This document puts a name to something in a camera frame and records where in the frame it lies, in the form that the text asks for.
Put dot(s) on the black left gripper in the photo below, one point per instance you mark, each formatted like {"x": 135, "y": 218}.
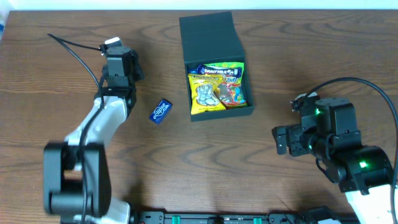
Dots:
{"x": 137, "y": 66}

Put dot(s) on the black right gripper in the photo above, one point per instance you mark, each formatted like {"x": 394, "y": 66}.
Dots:
{"x": 286, "y": 139}

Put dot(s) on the blue Eclipse mint tin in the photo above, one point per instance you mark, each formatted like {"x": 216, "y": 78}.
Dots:
{"x": 160, "y": 111}

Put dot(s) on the green Haribo gummy bag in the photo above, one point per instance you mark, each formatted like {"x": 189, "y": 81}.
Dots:
{"x": 230, "y": 91}

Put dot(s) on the purple Dairy Milk bar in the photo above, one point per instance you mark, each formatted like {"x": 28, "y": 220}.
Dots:
{"x": 225, "y": 71}

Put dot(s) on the yellow Hacks candy bag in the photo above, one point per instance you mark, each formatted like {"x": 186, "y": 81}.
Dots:
{"x": 203, "y": 96}

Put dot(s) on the dark green box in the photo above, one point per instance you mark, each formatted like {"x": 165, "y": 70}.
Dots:
{"x": 212, "y": 38}

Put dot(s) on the blue Oreo cookie pack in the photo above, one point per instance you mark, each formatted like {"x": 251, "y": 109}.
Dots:
{"x": 194, "y": 71}

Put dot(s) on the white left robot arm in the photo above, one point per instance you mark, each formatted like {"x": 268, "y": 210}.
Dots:
{"x": 76, "y": 184}

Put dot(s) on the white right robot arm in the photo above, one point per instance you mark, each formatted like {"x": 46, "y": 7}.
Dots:
{"x": 371, "y": 207}

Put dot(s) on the black mounting rail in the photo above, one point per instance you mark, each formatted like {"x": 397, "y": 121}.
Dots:
{"x": 314, "y": 216}

